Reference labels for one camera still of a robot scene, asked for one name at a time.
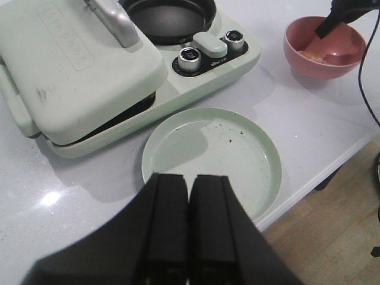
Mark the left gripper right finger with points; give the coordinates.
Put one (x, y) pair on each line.
(225, 247)

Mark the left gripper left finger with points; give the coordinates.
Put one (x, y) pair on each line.
(145, 243)

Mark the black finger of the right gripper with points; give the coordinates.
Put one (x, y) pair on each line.
(344, 11)

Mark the mint green breakfast maker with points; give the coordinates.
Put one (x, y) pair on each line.
(83, 75)

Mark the pink bowl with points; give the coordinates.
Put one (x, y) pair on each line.
(331, 57)

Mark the mint green round plate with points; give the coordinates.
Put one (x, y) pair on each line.
(215, 141)

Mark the table leg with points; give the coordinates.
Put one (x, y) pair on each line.
(321, 186)

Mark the black round frying pan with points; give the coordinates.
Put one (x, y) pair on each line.
(171, 22)

